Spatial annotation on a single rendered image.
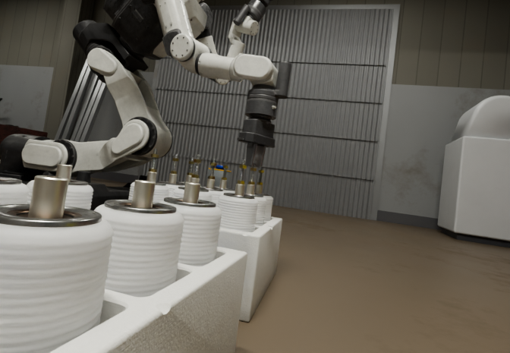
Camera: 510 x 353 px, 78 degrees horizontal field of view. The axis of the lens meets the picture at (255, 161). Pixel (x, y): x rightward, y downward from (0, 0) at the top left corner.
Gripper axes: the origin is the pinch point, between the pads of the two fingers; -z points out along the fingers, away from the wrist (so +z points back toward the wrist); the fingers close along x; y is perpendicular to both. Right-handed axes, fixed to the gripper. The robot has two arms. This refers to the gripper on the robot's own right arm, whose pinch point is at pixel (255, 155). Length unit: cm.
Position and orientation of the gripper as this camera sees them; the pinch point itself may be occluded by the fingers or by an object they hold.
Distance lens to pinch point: 88.1
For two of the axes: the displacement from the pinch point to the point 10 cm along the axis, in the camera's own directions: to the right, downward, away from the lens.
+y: 7.3, 0.6, -6.8
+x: -6.7, -1.3, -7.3
